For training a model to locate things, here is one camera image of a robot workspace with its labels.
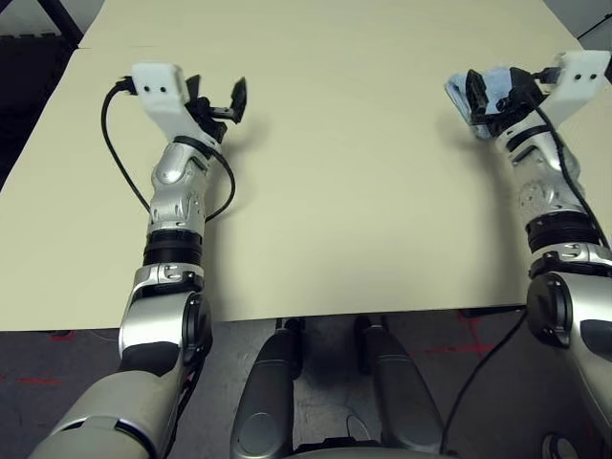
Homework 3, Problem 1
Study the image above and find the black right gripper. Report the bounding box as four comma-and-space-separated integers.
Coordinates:
466, 66, 546, 138

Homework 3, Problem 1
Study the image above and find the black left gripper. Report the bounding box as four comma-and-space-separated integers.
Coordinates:
185, 74, 249, 144

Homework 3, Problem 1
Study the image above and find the light blue towel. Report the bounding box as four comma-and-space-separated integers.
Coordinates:
444, 66, 530, 141

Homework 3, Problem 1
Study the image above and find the black foam floor mat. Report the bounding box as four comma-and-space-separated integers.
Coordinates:
0, 32, 77, 190

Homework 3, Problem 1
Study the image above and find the grey rounded floor object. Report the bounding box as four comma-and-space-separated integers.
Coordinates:
542, 433, 573, 459

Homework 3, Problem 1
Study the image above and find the grey robot waist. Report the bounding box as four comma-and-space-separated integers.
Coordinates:
286, 437, 460, 459

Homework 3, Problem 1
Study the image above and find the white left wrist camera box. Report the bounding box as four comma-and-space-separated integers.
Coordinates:
131, 60, 217, 147

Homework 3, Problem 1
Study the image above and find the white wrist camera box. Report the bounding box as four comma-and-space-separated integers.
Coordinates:
131, 60, 217, 147
504, 50, 611, 154

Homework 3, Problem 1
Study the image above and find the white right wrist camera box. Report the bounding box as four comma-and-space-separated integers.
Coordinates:
504, 50, 611, 154

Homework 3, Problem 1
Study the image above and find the side table with black frame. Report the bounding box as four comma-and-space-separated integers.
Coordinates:
0, 0, 87, 49

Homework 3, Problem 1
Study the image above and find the thin white floor wire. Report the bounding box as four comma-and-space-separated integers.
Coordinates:
344, 415, 369, 440

